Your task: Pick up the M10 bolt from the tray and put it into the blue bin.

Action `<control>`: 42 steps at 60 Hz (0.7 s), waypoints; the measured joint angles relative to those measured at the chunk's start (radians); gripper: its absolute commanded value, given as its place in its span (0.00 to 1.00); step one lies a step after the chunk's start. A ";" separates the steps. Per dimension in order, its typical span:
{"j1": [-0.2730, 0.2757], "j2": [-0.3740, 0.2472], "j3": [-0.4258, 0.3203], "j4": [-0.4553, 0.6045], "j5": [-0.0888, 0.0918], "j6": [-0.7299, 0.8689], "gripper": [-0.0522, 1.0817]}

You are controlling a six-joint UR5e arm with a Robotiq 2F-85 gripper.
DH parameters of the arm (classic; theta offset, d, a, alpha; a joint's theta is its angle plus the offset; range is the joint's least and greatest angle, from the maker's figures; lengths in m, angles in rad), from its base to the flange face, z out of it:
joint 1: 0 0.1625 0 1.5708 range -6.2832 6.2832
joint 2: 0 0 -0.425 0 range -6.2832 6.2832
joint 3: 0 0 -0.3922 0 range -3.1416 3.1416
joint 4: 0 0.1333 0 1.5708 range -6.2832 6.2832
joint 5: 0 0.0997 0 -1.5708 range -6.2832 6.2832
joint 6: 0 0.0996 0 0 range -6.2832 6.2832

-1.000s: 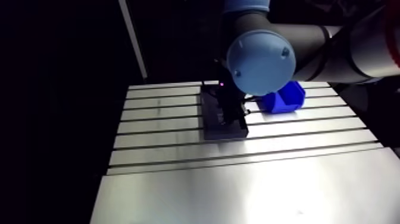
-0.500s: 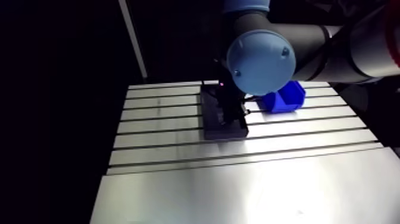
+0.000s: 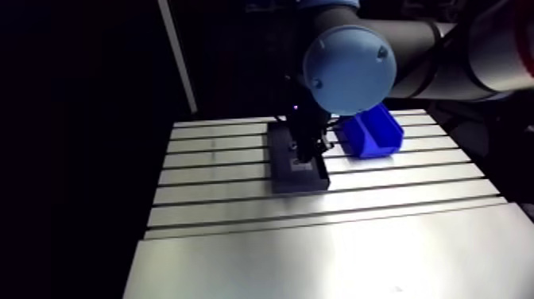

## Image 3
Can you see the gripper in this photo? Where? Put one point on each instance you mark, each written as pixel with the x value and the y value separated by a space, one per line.
pixel 306 121

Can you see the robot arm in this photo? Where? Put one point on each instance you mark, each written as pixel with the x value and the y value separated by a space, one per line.
pixel 349 69

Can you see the dark blue-grey tray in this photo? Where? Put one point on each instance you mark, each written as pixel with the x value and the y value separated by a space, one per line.
pixel 298 175

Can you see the blue bin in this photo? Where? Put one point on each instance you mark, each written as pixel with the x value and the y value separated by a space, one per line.
pixel 372 134

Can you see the pale slanted post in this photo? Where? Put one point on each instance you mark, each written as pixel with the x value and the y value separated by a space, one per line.
pixel 177 54

